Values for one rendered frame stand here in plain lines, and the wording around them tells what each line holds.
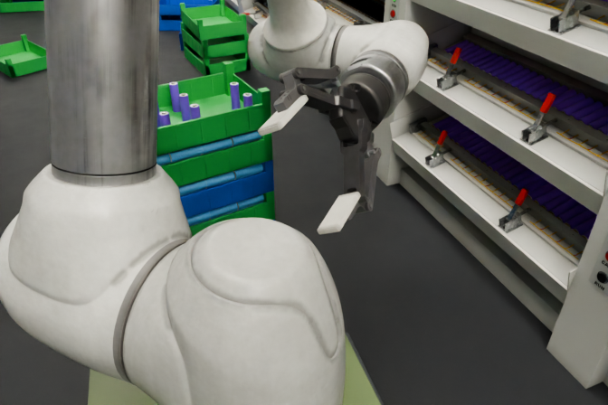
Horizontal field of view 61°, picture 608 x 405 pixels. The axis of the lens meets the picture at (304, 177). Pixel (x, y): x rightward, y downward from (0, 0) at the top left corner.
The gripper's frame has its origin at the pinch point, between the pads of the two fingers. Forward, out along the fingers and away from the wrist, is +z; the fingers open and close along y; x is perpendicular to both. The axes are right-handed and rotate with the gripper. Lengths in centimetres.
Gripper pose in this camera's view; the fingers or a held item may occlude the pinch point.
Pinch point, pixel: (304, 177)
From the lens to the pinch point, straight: 56.7
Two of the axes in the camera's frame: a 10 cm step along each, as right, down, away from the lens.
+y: -4.7, -8.1, -3.5
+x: 7.8, -1.9, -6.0
